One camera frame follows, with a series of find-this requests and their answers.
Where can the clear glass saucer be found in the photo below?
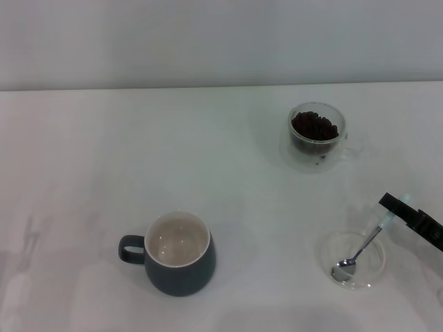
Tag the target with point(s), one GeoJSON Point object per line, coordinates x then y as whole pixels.
{"type": "Point", "coordinates": [372, 273]}

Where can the double-wall clear glass cup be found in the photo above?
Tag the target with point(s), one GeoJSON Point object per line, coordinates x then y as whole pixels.
{"type": "Point", "coordinates": [313, 155]}

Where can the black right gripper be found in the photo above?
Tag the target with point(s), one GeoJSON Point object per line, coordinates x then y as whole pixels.
{"type": "Point", "coordinates": [431, 230]}

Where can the pile of coffee beans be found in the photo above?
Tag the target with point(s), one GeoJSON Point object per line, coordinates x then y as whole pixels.
{"type": "Point", "coordinates": [313, 125]}

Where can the dark grey ceramic mug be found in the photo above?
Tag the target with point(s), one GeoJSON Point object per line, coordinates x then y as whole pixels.
{"type": "Point", "coordinates": [180, 278]}

